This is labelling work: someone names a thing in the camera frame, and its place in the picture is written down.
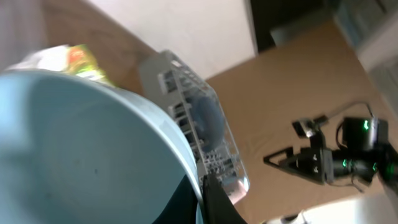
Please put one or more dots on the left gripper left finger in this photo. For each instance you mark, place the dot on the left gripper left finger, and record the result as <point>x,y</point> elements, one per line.
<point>182,206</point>

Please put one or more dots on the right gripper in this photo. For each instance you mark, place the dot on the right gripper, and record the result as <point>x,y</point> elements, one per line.
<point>314,165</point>

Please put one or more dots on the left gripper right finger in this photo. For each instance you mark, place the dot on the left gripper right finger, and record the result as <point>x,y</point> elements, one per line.
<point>218,207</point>

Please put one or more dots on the pink cup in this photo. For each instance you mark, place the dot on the pink cup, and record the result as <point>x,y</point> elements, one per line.
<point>237,190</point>

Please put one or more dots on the light blue rice bowl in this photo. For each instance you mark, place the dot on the light blue rice bowl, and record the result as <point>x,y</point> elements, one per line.
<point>76,151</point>

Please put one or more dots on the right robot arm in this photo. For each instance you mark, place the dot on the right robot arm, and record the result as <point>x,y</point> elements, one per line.
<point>363,152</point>

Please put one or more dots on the grey dishwasher rack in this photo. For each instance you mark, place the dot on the grey dishwasher rack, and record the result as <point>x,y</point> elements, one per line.
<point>195,107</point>

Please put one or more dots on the green orange snack wrapper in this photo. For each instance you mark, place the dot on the green orange snack wrapper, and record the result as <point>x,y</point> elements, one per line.
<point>82,63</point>

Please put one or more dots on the white crumpled napkin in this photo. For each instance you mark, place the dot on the white crumpled napkin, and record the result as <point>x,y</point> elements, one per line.
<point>53,59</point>

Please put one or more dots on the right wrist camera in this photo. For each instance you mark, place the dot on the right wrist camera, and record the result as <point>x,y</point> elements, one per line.
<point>306,128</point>

